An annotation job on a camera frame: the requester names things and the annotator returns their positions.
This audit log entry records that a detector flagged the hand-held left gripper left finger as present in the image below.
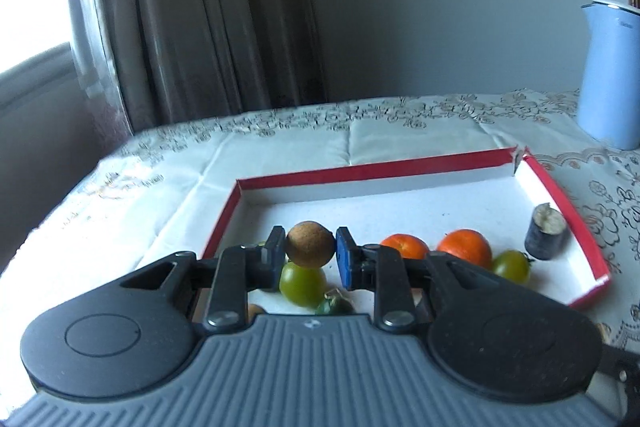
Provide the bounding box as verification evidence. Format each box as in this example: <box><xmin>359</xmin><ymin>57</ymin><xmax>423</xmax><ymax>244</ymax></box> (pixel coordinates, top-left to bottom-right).
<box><xmin>120</xmin><ymin>226</ymin><xmax>288</xmax><ymax>334</ymax></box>

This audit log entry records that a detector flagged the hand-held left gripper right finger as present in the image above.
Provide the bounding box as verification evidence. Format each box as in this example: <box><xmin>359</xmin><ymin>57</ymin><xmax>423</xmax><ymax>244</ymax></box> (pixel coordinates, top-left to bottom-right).
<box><xmin>336</xmin><ymin>227</ymin><xmax>501</xmax><ymax>334</ymax></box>

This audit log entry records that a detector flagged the green tomato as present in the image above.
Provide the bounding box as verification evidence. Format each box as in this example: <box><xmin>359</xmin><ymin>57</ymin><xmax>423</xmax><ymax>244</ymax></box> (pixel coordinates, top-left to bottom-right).
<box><xmin>491</xmin><ymin>250</ymin><xmax>533</xmax><ymax>285</ymax></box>
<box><xmin>279</xmin><ymin>261</ymin><xmax>327</xmax><ymax>308</ymax></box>

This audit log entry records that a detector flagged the green cucumber piece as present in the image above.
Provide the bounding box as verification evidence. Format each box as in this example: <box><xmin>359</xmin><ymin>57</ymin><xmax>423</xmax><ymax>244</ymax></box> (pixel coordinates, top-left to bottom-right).
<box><xmin>314</xmin><ymin>292</ymin><xmax>355</xmax><ymax>315</ymax></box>

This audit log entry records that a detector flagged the orange mandarin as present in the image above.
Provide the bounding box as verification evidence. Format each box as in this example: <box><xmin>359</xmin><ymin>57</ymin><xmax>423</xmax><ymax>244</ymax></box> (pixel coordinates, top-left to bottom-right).
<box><xmin>436</xmin><ymin>229</ymin><xmax>493</xmax><ymax>270</ymax></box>
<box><xmin>380</xmin><ymin>233</ymin><xmax>430</xmax><ymax>260</ymax></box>

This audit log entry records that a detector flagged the red cardboard box lid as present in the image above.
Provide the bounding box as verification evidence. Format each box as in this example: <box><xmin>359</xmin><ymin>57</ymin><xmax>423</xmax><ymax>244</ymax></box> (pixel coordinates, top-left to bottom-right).
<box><xmin>200</xmin><ymin>147</ymin><xmax>612</xmax><ymax>310</ymax></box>

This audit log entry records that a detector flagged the cream floral tablecloth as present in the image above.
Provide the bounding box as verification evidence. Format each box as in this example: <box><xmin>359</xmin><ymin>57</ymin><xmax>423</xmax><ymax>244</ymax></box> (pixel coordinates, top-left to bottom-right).
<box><xmin>0</xmin><ymin>89</ymin><xmax>640</xmax><ymax>358</ymax></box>

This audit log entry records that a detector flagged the brown patterned curtain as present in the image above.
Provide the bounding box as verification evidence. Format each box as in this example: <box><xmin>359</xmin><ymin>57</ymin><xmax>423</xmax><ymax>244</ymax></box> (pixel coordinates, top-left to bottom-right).
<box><xmin>87</xmin><ymin>0</ymin><xmax>328</xmax><ymax>132</ymax></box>

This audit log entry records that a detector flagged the light blue electric kettle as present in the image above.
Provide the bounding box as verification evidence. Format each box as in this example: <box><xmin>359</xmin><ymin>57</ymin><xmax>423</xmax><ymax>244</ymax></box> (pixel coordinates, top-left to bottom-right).
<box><xmin>576</xmin><ymin>0</ymin><xmax>640</xmax><ymax>151</ymax></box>

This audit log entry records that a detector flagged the sheer white curtain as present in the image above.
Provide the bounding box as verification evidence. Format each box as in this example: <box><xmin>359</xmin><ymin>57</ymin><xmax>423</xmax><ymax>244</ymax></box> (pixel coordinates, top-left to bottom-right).
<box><xmin>62</xmin><ymin>0</ymin><xmax>131</xmax><ymax>142</ymax></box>

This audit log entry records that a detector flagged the grey window frame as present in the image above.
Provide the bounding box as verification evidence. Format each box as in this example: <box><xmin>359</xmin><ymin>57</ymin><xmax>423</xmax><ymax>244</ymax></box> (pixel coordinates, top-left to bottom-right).
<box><xmin>0</xmin><ymin>42</ymin><xmax>86</xmax><ymax>118</ymax></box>

